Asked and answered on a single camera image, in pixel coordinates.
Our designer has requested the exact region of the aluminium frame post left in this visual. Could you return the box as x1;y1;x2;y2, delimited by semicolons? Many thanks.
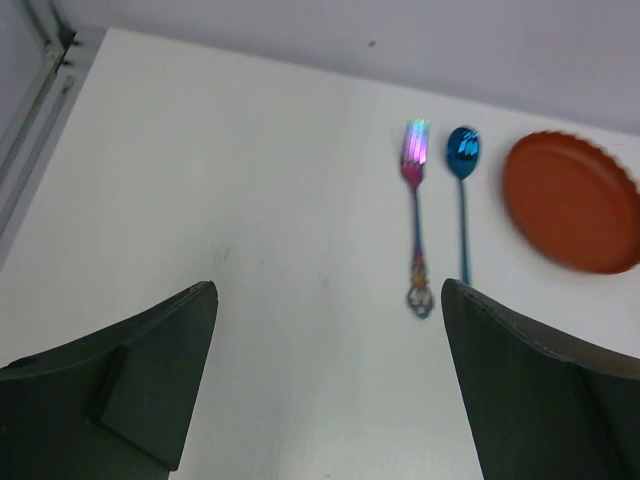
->
0;0;78;236

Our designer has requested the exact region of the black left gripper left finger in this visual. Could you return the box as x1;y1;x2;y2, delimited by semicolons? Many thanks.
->
1;281;218;479

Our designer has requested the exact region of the orange plastic plate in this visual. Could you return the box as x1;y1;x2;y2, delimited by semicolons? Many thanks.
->
502;131;639;275

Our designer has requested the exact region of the blue metal spoon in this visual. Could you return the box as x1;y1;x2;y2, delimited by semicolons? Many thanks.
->
446;126;481;285

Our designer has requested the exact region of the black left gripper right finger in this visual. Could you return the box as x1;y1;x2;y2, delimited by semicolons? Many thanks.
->
441;279;639;479

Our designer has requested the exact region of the iridescent rainbow metal fork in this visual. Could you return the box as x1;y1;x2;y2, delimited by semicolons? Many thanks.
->
399;119;435;319

